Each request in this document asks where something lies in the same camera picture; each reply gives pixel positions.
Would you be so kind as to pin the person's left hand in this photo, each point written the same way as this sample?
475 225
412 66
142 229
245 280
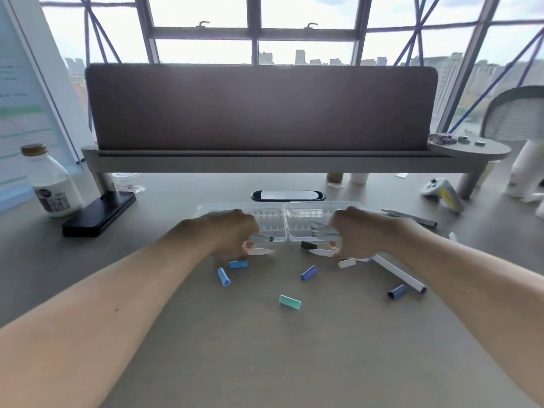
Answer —
225 237

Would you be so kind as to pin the person's right hand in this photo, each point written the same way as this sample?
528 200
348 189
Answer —
374 235

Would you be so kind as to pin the set of blue-toned markers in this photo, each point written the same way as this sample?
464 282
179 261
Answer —
399 274

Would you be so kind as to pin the clear plastic marker case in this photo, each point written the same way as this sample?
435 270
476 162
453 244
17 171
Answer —
272 220

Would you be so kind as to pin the set of blue-toned caps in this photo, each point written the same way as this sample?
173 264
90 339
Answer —
290 302

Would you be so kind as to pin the person's left forearm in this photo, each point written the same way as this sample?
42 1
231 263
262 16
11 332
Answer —
93 318

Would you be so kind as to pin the person's right forearm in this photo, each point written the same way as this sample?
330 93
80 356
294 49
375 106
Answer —
476 293

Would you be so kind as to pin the grey pen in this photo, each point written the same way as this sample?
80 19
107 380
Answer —
410 217

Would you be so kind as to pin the white paper cup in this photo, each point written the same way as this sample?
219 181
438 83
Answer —
358 178

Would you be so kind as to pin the small white sachet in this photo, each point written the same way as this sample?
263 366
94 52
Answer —
335 186

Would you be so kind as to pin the white paper slip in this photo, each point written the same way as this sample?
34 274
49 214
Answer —
402 175

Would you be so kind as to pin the brown paper cup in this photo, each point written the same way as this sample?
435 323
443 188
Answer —
335 178

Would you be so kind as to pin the grey desk shelf riser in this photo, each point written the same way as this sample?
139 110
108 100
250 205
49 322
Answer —
255 163

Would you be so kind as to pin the white and yellow controller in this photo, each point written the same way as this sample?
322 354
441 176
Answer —
442 193

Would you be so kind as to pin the small clear jar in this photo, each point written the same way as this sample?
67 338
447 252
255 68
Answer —
127 183

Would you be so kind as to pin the black rectangular power bank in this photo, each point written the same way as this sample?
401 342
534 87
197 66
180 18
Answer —
100 214

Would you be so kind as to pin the grey desk divider shelf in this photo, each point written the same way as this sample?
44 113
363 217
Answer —
263 106

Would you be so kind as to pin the stack of white paper cups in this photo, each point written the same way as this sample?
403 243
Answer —
527 169

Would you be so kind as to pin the white milk bottle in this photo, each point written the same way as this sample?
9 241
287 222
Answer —
53 186

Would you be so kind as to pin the grey mesh office chair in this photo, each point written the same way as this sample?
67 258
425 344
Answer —
514 114

